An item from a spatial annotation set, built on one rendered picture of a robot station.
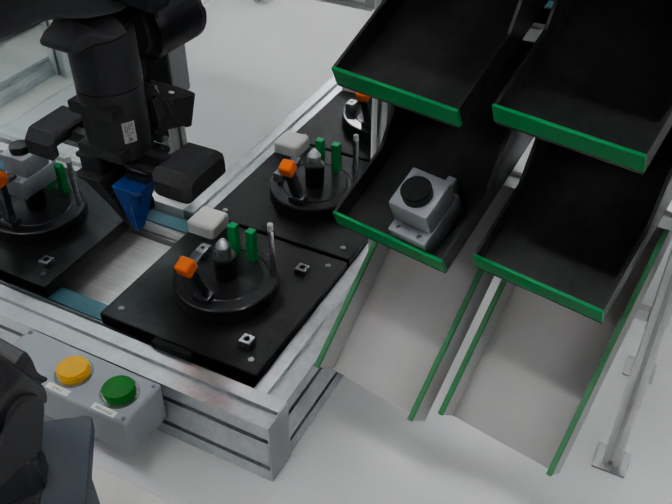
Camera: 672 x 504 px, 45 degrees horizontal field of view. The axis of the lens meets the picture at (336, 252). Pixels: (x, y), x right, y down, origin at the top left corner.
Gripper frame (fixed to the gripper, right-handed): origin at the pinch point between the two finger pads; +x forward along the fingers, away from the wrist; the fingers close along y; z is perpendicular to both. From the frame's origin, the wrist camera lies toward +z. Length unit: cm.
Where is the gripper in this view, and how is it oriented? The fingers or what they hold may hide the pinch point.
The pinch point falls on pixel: (132, 198)
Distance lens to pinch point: 79.6
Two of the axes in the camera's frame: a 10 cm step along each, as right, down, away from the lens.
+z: 4.6, -5.6, 6.9
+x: 0.1, 7.8, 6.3
